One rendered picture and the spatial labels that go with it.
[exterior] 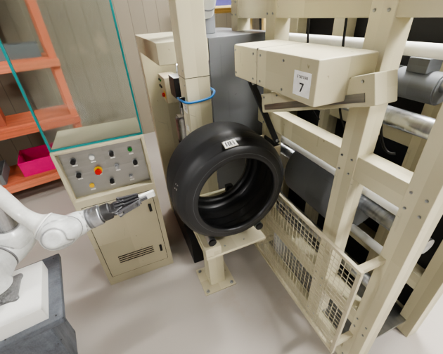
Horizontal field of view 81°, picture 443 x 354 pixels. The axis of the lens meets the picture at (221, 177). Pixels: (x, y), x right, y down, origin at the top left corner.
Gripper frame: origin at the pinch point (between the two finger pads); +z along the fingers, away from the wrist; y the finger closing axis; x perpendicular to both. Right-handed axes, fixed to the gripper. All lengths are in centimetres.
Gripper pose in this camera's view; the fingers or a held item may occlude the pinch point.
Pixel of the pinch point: (146, 195)
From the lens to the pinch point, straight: 122.3
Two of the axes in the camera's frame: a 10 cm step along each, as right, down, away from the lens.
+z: 9.0, -3.8, 2.1
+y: -3.9, -4.8, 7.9
